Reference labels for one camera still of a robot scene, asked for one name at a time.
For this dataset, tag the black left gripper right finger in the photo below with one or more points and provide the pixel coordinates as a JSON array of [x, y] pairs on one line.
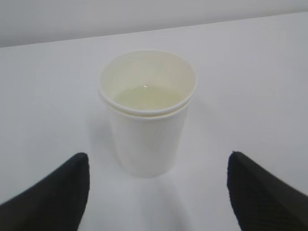
[[261, 201]]

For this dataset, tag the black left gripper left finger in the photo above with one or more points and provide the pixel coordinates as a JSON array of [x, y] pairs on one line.
[[55, 203]]

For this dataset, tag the white paper cup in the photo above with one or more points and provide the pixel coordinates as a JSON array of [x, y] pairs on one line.
[[147, 94]]

